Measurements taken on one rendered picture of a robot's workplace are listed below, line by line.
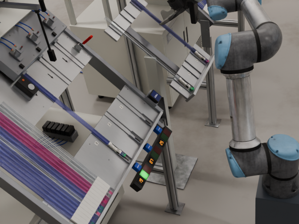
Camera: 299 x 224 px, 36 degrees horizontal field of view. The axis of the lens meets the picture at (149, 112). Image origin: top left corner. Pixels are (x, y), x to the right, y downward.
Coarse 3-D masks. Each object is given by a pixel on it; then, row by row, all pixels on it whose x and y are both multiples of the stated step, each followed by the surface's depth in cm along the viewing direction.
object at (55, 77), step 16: (64, 32) 189; (64, 48) 186; (32, 64) 174; (48, 64) 178; (64, 64) 182; (80, 64) 187; (0, 80) 163; (16, 80) 167; (48, 80) 175; (64, 80) 179; (0, 96) 160; (16, 96) 164; (32, 112) 165
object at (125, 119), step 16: (128, 96) 193; (112, 112) 185; (128, 112) 189; (144, 112) 194; (96, 128) 177; (112, 128) 181; (128, 128) 185; (144, 128) 190; (96, 144) 174; (128, 144) 182; (80, 160) 167; (96, 160) 170; (112, 160) 174; (128, 160) 179; (112, 176) 171
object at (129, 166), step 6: (156, 120) 193; (150, 132) 188; (144, 138) 186; (144, 144) 184; (138, 150) 181; (132, 162) 176; (126, 168) 175; (126, 174) 172; (120, 180) 170; (120, 186) 169; (114, 192) 166; (108, 204) 162; (102, 210) 161; (102, 216) 159; (96, 222) 157
